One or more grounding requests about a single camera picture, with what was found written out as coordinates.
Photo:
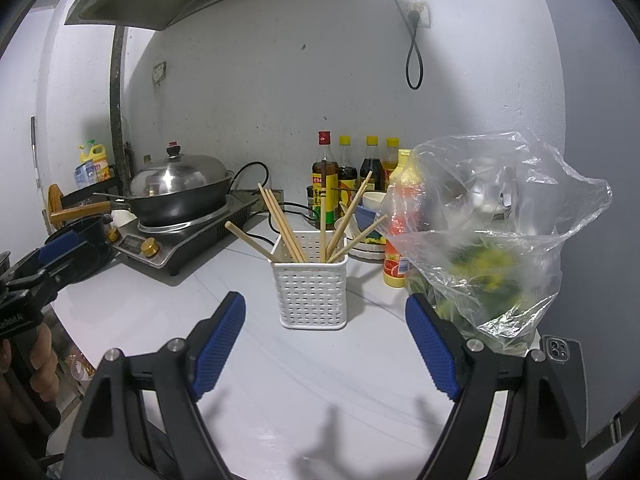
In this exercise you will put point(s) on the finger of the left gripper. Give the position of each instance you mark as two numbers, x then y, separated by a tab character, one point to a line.
59	246
40	283

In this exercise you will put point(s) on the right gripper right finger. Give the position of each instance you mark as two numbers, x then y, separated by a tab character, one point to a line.
538	438

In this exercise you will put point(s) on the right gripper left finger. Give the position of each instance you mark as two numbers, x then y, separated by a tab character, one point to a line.
140	417

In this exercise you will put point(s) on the person's left hand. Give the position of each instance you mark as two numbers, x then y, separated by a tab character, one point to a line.
44	361

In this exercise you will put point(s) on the small black electric pot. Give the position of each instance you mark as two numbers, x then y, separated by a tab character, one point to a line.
94	251

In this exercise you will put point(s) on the wooden spatula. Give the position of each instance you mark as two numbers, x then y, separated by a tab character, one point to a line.
54	204

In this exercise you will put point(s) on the dark smartphone with cameras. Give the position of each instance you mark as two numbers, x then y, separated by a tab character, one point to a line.
566	358

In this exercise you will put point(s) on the grey vertical pipe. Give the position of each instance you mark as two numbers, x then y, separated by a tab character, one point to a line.
115	108

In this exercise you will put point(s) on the yellow detergent bottle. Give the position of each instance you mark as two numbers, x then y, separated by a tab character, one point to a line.
94	166

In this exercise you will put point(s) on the silver induction cooker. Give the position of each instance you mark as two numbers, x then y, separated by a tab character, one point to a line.
171	247

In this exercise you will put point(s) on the steel wok lid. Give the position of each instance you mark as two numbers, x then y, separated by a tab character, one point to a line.
177	172

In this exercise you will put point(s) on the plastic bag of greens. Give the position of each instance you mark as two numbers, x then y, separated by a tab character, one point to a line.
495	213

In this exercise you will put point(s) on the white plastic utensil basket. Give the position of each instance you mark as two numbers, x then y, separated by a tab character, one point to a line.
311	295

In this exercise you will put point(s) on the white plate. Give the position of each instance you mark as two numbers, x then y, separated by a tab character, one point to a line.
370	249

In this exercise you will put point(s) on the orange yellow squeeze bottle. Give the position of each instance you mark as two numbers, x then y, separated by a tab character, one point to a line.
402	204

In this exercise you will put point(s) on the blue bowl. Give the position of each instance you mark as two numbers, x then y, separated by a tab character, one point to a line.
364	217

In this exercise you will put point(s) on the small spice jar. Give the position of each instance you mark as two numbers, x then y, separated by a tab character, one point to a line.
310	196

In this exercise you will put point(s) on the white bowl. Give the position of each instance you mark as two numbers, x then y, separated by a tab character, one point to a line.
373	200

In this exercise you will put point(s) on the red cap cooking oil bottle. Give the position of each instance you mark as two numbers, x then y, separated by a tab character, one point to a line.
324	176

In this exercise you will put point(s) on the yellow cap amber bottle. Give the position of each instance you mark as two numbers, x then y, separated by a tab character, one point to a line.
390	159

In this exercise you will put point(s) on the yellow cap dark sauce bottle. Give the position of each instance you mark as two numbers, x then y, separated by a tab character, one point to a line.
348	177

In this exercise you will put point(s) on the yellow cap soy sauce bottle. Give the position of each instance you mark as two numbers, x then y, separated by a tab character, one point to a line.
371	168

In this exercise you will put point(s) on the grey refrigerator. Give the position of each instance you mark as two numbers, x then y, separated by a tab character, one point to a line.
598	303

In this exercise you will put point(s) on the black wok with wooden handle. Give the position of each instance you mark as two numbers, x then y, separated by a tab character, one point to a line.
160	210

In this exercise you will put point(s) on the white wall socket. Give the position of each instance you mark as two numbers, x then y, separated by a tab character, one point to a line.
418	15

